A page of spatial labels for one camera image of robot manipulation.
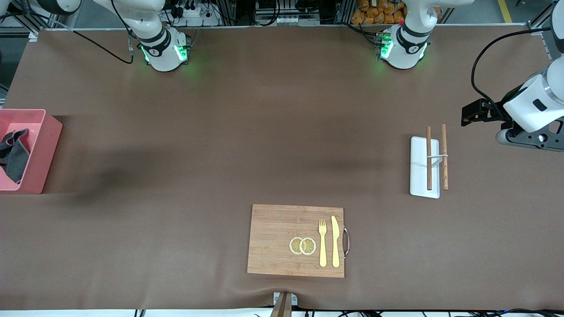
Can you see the grey and red cloth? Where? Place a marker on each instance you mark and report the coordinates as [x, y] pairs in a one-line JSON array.
[[15, 154]]

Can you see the thin white chopstick clip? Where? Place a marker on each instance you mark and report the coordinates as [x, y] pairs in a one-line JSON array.
[[437, 156]]

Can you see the brown wooden chopstick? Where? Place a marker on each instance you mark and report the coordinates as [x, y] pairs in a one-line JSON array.
[[444, 141], [428, 149]]

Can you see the white chopstick rest tray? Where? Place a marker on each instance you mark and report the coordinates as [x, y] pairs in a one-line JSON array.
[[418, 167]]

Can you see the white power strip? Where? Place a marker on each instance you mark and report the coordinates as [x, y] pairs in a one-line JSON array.
[[189, 12]]

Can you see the pink plastic bin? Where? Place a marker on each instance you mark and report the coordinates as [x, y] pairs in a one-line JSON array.
[[42, 149]]

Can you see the yellow knife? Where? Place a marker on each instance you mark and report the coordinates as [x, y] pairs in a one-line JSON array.
[[335, 242]]

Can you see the brown leather table mat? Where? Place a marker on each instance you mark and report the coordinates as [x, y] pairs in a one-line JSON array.
[[176, 176]]

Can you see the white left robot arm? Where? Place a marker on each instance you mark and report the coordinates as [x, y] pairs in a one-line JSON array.
[[410, 44]]

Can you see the yellow fork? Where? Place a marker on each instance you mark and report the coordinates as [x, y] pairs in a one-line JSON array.
[[323, 246]]

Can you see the brown wooden post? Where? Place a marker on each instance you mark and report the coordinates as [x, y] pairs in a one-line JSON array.
[[282, 308]]

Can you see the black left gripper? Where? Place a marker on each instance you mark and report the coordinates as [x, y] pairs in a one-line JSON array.
[[497, 110]]

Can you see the white multi-socket box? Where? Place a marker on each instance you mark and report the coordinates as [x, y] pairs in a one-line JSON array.
[[286, 20]]

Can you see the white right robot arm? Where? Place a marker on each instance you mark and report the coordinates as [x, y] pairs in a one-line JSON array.
[[163, 53]]

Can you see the orange packaged breads pile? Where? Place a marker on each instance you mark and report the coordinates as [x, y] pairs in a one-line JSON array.
[[374, 13]]

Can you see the grey metal bracket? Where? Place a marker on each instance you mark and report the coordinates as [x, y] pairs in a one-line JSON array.
[[294, 299]]

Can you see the lemon slice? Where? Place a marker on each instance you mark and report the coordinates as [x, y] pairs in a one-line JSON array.
[[308, 246]]

